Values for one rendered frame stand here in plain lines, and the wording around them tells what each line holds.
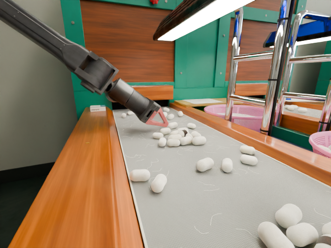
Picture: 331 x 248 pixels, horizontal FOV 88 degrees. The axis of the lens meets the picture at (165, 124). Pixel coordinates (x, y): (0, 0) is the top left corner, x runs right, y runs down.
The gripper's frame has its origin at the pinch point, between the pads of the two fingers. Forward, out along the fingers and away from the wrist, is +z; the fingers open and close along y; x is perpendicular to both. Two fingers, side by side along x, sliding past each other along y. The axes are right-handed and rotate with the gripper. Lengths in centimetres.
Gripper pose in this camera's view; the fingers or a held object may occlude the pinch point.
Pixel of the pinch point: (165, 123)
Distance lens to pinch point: 55.3
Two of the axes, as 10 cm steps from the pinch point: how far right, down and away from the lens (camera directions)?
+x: -6.0, 8.0, 0.2
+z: 7.3, 5.3, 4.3
